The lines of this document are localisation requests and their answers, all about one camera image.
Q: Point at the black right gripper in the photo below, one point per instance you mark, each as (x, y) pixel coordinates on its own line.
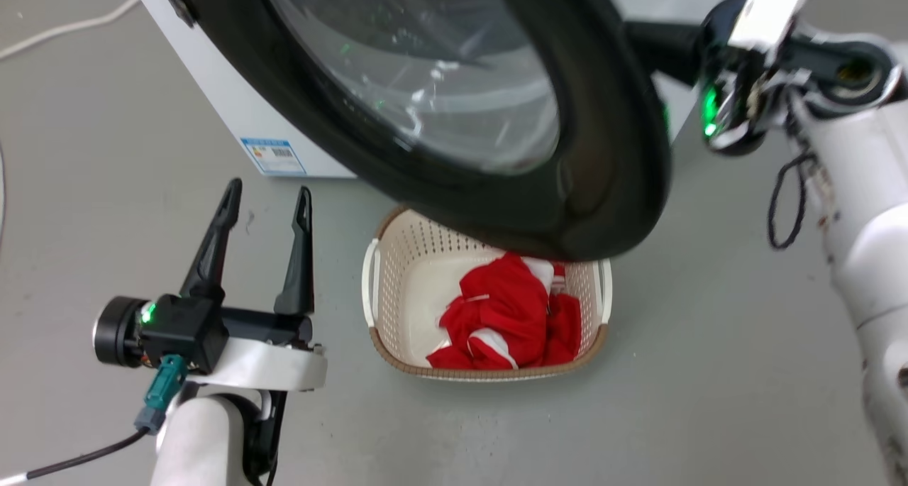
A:
(752, 81)

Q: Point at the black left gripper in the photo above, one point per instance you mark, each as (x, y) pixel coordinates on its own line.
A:
(184, 326)

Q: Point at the black round washing machine door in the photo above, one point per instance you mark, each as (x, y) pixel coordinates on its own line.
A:
(610, 152)

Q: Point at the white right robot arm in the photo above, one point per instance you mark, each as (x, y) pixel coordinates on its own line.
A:
(865, 223)

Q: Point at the white washing machine body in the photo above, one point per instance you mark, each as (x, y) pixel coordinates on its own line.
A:
(234, 96)

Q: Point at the black oval door hinge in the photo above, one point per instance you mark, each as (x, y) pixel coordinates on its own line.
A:
(179, 2)

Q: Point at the blue white energy label sticker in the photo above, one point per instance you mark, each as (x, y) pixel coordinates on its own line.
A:
(273, 156)

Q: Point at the beige perforated laundry basket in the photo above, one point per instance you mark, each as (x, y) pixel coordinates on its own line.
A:
(411, 287)

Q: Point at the red and white garment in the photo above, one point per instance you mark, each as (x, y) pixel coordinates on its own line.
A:
(507, 308)

